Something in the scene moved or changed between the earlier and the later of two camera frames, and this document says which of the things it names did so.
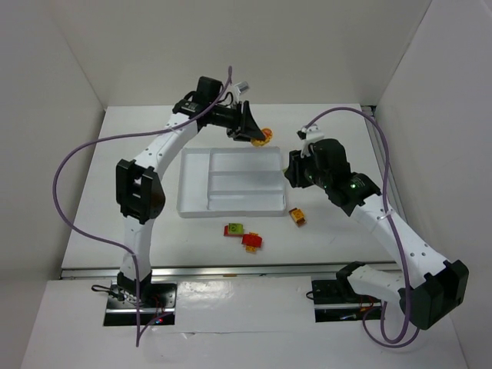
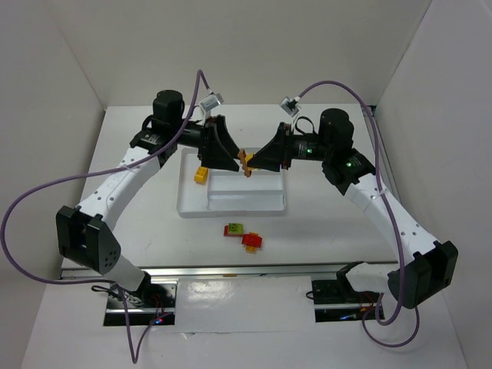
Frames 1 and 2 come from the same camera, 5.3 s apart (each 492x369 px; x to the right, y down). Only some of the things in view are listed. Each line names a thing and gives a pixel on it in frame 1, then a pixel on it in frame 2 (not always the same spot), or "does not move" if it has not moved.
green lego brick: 235,228 does not move
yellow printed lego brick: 267,134 to 201,174
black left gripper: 241,120 to 208,142
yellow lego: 250,248 does not move
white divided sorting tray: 217,182 does not move
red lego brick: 227,232 does not move
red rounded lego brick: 251,240 does not move
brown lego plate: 298,216 to 241,156
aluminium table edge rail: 223,271 does not move
